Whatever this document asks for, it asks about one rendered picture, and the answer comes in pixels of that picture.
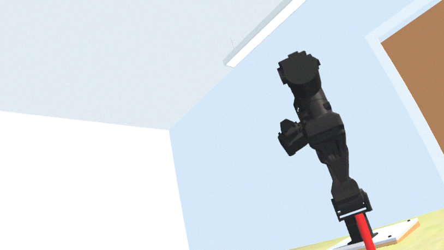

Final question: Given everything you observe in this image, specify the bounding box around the red peg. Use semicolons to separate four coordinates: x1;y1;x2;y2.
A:
355;214;376;250

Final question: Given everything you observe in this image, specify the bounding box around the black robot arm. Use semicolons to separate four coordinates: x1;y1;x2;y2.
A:
277;51;379;245

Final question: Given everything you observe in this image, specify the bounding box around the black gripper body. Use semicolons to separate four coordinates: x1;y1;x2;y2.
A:
300;99;345;143

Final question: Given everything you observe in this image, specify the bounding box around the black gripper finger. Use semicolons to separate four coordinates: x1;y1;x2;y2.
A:
319;149;349;189
308;129;347;183

